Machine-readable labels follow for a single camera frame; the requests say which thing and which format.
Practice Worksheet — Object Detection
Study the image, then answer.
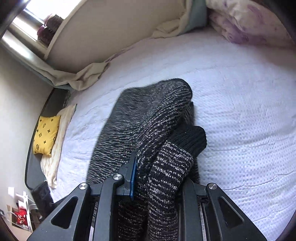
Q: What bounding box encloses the white dotted bed quilt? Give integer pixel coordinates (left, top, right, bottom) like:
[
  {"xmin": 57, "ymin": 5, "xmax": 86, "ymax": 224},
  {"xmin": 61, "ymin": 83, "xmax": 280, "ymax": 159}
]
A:
[{"xmin": 51, "ymin": 28, "xmax": 295, "ymax": 240}]

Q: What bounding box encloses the black grey knit zip jacket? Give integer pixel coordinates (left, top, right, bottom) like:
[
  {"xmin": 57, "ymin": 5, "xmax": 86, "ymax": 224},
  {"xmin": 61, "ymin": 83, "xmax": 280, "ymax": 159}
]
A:
[{"xmin": 86, "ymin": 79, "xmax": 207, "ymax": 240}]

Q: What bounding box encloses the purple floral folded quilt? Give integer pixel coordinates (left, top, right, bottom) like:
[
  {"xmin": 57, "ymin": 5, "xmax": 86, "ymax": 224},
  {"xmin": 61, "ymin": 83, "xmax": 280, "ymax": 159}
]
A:
[{"xmin": 206, "ymin": 1, "xmax": 295, "ymax": 47}]

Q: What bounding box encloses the yellow patterned cushion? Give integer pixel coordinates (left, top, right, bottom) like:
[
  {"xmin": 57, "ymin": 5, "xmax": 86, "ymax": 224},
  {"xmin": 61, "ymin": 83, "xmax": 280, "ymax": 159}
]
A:
[{"xmin": 33, "ymin": 115, "xmax": 61, "ymax": 157}]

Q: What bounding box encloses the dark jar right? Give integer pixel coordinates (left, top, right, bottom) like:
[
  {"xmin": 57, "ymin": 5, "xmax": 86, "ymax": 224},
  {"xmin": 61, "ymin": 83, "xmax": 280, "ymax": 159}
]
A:
[{"xmin": 45, "ymin": 15, "xmax": 64, "ymax": 32}]

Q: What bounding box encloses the dark jar left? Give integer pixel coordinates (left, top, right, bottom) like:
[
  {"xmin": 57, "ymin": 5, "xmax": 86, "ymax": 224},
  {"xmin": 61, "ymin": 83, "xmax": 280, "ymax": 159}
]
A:
[{"xmin": 37, "ymin": 25, "xmax": 55, "ymax": 46}]

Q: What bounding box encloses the dark bed headboard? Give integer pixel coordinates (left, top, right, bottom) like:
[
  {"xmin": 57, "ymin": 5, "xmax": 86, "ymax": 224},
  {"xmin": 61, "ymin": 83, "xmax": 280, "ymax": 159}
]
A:
[{"xmin": 25, "ymin": 88, "xmax": 70, "ymax": 190}]

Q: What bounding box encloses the left beige green curtain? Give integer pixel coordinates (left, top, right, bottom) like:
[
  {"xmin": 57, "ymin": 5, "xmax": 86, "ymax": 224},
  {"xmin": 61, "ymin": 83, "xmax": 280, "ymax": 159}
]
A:
[{"xmin": 1, "ymin": 31, "xmax": 109, "ymax": 91}]

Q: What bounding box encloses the beige green curtain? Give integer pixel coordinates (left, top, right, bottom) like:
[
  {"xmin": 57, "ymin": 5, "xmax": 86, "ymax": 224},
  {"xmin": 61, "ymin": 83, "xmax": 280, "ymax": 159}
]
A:
[
  {"xmin": 1, "ymin": 31, "xmax": 109, "ymax": 91},
  {"xmin": 151, "ymin": 0, "xmax": 208, "ymax": 39}
]

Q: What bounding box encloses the red item on floor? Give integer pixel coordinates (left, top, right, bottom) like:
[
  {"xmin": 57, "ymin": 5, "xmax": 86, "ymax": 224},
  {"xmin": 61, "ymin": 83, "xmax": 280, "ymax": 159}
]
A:
[{"xmin": 13, "ymin": 207, "xmax": 28, "ymax": 228}]

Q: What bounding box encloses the right beige green curtain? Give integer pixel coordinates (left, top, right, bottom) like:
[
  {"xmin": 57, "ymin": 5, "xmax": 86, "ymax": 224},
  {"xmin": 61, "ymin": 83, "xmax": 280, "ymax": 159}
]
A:
[{"xmin": 151, "ymin": 0, "xmax": 208, "ymax": 39}]

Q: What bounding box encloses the dark jar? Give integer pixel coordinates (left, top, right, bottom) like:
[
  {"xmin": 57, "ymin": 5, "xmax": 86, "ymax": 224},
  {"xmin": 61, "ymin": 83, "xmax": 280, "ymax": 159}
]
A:
[
  {"xmin": 37, "ymin": 25, "xmax": 55, "ymax": 46},
  {"xmin": 45, "ymin": 15, "xmax": 64, "ymax": 32}
]

